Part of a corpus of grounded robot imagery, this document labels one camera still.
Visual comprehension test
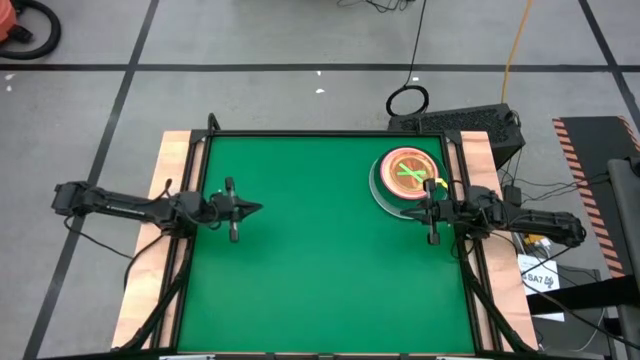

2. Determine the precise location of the opaque pink plastic plate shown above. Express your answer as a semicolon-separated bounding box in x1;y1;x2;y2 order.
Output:
378;146;442;202

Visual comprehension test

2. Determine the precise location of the yellow floor cable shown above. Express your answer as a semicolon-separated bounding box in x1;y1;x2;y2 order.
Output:
501;0;536;104

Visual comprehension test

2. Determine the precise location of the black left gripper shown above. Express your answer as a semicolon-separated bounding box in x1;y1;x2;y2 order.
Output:
202;177;264;244

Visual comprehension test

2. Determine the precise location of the black computer case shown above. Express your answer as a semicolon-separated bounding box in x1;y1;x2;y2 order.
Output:
388;103;527;170

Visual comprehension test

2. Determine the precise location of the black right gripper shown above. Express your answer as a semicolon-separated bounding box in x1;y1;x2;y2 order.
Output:
399;178;459;246

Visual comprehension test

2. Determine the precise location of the yellow cable connector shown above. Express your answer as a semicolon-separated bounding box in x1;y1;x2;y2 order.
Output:
523;233;552;249

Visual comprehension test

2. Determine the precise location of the green table mat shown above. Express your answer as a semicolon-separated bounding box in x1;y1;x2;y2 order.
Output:
177;134;475;354

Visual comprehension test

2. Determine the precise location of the hazard striped black ramp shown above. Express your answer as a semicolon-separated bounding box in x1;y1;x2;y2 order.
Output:
551;115;640;279

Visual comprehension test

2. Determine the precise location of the black coiled floor cable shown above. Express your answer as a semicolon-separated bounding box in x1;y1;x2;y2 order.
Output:
385;0;431;118

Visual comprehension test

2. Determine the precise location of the black table frame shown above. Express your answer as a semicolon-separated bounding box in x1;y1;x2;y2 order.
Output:
117;112;539;360

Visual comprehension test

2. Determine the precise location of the white paper label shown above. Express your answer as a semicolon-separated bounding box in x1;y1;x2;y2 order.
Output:
516;253;562;297

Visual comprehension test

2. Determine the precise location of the black power brick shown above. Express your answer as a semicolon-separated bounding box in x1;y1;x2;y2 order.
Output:
502;184;524;207

